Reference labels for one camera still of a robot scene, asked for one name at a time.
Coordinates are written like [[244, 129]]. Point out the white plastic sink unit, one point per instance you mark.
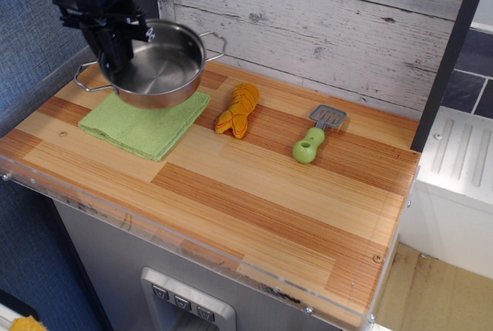
[[449, 214]]

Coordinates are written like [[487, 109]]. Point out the orange plush shrimp toy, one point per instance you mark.
[[243, 101]]

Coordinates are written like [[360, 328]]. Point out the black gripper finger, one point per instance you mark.
[[116, 49]]

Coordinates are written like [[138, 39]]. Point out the stainless steel pot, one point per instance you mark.
[[164, 72]]

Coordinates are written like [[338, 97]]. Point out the silver dispenser panel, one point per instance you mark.
[[174, 305]]

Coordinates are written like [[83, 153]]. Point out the green folded cloth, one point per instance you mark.
[[147, 133]]

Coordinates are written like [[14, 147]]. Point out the green grey toy spatula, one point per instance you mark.
[[324, 116]]

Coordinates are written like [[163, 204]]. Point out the dark right shelf post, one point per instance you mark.
[[457, 38]]

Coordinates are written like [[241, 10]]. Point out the yellow object bottom left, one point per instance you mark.
[[26, 324]]

